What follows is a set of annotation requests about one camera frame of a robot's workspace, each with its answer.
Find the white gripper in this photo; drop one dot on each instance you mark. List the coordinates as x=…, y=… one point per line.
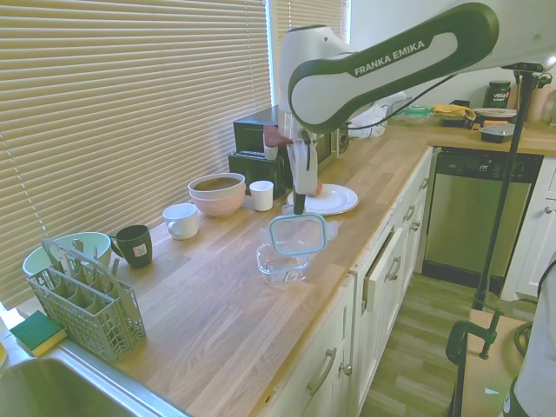
x=299, y=174

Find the clear lid with teal seal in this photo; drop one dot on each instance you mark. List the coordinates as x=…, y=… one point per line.
x=297, y=234

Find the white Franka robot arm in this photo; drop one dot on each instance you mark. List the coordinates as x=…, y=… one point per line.
x=391, y=56

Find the clear glass food container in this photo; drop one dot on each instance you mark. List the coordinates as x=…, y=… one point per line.
x=278, y=269

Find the clear container with green lid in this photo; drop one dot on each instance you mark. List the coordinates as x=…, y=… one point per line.
x=415, y=116

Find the black food tray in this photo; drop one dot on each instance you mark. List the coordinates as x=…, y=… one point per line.
x=497, y=134

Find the small white plate with food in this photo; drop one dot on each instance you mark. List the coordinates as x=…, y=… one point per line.
x=495, y=113

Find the large white plate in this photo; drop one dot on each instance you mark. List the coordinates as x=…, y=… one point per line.
x=339, y=200

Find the tall white cup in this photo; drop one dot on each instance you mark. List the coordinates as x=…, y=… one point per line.
x=260, y=197

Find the black toaster oven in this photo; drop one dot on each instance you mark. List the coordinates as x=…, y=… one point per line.
x=247, y=167

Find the pink bowl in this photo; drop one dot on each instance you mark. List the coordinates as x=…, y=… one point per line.
x=217, y=207

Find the grey bowl with brown inside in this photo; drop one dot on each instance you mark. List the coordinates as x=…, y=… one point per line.
x=217, y=183

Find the crumpled white plastic bag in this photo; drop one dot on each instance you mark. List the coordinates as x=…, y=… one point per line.
x=369, y=128

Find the wide white mug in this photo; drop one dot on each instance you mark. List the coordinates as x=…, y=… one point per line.
x=184, y=221

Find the white kitchen cabinet run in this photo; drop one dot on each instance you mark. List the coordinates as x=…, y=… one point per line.
x=334, y=321

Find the stainless steel dishwasher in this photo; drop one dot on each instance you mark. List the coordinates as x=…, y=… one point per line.
x=456, y=217

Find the black mug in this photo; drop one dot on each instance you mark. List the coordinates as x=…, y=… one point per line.
x=134, y=247

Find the round metal cabinet knob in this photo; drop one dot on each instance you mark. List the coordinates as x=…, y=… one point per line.
x=548, y=210
x=346, y=369

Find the flat black box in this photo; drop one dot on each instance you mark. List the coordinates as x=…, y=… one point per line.
x=456, y=123

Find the yellow cloth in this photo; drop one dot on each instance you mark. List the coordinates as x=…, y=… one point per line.
x=452, y=110

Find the narrow beige window blind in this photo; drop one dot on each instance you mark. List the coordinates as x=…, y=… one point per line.
x=313, y=13

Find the mint green bowl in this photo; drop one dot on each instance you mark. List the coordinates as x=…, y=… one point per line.
x=97, y=249

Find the dark green clamp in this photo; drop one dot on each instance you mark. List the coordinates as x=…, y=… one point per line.
x=454, y=343

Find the wide beige window blind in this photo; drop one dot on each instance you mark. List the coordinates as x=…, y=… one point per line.
x=108, y=108

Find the black supplement can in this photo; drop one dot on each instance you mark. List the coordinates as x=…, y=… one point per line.
x=499, y=95

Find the grey plastic cutlery basket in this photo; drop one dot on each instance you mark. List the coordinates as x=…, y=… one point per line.
x=108, y=330

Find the white side cabinet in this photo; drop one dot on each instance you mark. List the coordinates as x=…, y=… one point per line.
x=538, y=243

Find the wooden mounting board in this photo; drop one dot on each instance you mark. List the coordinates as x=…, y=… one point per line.
x=478, y=373

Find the green and yellow sponge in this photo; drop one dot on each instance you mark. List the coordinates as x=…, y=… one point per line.
x=37, y=332

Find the stainless steel sink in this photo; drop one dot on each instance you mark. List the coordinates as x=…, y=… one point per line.
x=52, y=391

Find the maroon wrist camera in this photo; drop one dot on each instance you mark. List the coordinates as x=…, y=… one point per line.
x=278, y=137

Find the black camera stand pole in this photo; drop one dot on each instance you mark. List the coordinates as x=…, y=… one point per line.
x=498, y=217

